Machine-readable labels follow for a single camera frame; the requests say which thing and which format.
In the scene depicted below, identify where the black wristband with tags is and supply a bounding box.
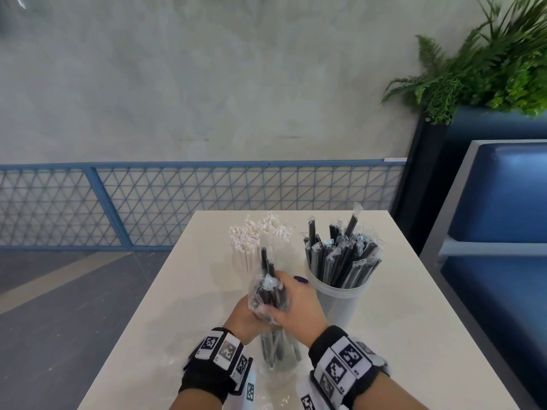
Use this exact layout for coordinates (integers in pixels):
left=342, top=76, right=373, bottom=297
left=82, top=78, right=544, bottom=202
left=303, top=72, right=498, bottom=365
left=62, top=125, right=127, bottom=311
left=296, top=325, right=392, bottom=410
left=179, top=327, right=258, bottom=410

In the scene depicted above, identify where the black right wristband with tags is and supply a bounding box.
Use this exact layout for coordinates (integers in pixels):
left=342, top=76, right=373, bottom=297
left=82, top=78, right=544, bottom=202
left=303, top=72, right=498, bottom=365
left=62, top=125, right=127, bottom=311
left=296, top=325, right=392, bottom=410

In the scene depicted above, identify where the black left wristband with tags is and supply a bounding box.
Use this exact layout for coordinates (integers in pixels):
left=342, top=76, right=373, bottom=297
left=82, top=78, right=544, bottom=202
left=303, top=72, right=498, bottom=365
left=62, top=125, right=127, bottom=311
left=179, top=327, right=258, bottom=410

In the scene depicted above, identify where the person's right hand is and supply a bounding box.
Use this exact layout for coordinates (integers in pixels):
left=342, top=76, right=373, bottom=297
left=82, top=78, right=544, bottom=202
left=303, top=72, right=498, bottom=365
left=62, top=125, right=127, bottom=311
left=262, top=271, right=330, bottom=349

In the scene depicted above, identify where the person's left hand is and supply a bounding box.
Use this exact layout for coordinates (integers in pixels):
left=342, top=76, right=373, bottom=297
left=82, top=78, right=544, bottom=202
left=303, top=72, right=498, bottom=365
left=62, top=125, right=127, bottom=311
left=222, top=295, right=268, bottom=343

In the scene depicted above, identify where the person's right forearm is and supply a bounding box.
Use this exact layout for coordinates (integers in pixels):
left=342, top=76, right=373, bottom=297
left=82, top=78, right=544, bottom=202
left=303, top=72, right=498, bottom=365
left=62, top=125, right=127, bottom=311
left=342, top=373, right=424, bottom=410

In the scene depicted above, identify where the person's left forearm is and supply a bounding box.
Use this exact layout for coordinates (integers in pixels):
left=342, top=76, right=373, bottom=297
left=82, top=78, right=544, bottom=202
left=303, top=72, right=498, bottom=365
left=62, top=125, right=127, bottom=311
left=169, top=385, right=225, bottom=410

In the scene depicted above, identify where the blue metal mesh railing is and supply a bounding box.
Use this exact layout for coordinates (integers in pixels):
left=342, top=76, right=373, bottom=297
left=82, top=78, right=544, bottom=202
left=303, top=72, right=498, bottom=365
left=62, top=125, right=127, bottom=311
left=0, top=159, right=408, bottom=253

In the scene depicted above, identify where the green fern plant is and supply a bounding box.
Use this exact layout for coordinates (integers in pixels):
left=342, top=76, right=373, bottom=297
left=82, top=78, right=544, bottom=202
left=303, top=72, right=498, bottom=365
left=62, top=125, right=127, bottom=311
left=380, top=0, right=547, bottom=127

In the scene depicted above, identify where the bunch of wrapped black straws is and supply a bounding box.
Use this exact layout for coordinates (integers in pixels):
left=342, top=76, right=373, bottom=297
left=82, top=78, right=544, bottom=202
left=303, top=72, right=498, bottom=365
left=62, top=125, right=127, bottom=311
left=302, top=202, right=383, bottom=290

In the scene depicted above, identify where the blue cushioned bench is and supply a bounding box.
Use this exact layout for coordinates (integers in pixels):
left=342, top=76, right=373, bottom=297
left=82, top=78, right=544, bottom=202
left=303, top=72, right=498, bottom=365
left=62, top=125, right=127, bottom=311
left=418, top=139, right=547, bottom=410

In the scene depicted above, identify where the bunch of white paper straws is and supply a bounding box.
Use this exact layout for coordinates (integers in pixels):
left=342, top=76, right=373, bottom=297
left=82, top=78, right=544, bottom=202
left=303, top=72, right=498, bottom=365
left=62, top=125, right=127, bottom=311
left=228, top=212, right=294, bottom=279

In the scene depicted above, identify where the clear plastic cup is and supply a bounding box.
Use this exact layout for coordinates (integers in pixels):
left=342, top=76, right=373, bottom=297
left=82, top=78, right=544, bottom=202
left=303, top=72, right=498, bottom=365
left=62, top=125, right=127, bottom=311
left=304, top=257, right=373, bottom=332

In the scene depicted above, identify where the dark blue planter box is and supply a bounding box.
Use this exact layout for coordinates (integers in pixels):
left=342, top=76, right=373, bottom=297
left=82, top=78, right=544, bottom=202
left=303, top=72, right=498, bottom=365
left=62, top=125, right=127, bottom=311
left=391, top=104, right=547, bottom=257

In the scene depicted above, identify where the clear bag of black straws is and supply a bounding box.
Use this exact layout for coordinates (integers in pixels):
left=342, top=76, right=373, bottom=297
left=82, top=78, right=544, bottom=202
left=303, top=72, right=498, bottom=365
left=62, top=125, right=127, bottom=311
left=248, top=247, right=303, bottom=373

